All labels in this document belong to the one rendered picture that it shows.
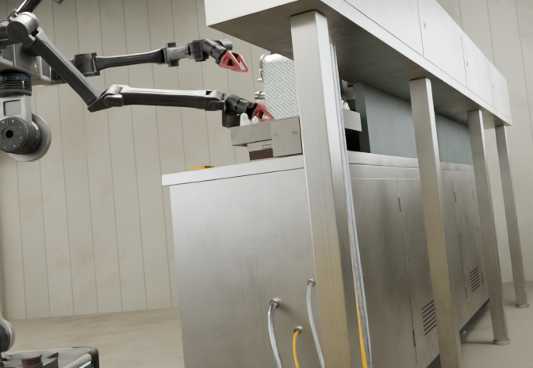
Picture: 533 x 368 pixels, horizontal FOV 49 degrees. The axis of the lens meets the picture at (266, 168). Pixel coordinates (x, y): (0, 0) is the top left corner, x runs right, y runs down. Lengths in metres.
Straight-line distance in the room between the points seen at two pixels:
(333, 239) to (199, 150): 3.98
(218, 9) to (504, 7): 4.24
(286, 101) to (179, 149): 3.12
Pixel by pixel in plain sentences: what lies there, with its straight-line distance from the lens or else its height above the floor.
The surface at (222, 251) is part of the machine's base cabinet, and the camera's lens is 1.93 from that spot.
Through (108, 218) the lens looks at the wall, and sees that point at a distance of 5.35.
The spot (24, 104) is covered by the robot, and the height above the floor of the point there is 1.25.
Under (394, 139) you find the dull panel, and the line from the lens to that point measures 2.26.
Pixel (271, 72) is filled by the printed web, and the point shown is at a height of 1.23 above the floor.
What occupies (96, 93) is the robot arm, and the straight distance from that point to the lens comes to 2.30.
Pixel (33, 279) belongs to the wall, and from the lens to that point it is 5.68.
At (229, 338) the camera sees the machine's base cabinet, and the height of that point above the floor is 0.35.
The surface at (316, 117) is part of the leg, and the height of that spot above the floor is 0.92.
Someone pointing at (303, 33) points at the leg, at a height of 1.10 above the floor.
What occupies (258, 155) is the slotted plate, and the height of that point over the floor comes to 0.92.
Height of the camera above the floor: 0.74
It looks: 4 degrees up
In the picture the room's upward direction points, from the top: 5 degrees counter-clockwise
